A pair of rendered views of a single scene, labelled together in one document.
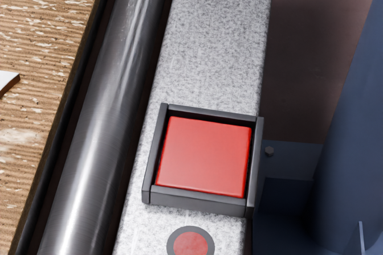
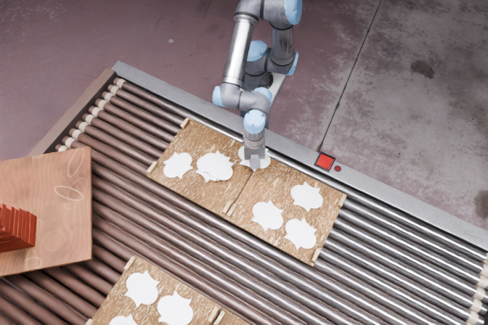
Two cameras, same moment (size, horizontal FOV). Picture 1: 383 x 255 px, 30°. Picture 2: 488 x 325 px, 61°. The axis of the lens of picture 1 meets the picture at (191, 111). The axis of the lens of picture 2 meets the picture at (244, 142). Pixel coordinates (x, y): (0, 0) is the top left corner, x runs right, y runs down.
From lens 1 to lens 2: 1.59 m
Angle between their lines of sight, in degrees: 34
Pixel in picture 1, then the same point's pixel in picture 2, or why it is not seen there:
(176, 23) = (293, 157)
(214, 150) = (324, 159)
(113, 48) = (298, 167)
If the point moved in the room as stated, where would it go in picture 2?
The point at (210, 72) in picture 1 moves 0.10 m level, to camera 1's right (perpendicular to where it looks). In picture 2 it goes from (306, 155) to (314, 138)
